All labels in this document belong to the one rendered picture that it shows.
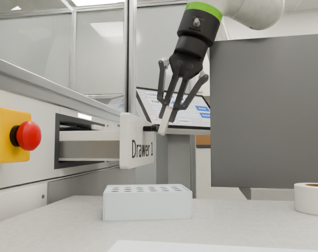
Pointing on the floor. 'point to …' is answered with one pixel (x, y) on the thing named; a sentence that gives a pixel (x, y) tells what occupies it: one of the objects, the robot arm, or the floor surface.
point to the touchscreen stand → (173, 159)
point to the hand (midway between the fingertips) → (165, 120)
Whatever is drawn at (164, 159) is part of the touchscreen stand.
